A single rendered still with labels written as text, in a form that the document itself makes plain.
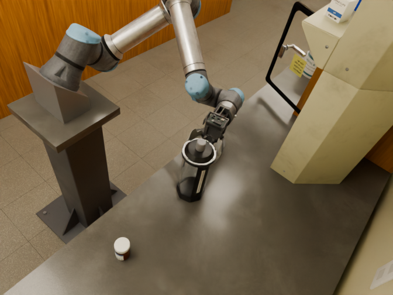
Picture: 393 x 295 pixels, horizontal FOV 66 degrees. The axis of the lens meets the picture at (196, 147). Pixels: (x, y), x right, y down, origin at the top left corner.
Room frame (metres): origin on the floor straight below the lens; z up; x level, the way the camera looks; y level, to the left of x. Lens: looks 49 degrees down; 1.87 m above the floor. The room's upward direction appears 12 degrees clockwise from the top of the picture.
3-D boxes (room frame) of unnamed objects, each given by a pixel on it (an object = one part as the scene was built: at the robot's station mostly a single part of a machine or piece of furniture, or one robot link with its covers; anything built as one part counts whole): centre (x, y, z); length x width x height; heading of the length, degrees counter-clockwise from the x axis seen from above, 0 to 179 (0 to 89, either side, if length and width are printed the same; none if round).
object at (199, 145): (0.60, -0.01, 1.18); 0.09 x 0.09 x 0.07
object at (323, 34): (0.96, -0.34, 1.46); 0.32 x 0.11 x 0.10; 149
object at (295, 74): (1.19, -0.36, 1.19); 0.30 x 0.01 x 0.40; 38
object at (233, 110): (0.82, -0.07, 1.15); 0.08 x 0.05 x 0.08; 74
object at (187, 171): (0.60, -0.01, 1.06); 0.11 x 0.11 x 0.21
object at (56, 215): (0.88, 0.58, 0.45); 0.48 x 0.48 x 0.90; 61
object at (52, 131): (0.88, 0.58, 0.92); 0.32 x 0.32 x 0.04; 61
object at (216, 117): (0.74, -0.05, 1.16); 0.12 x 0.08 x 0.09; 164
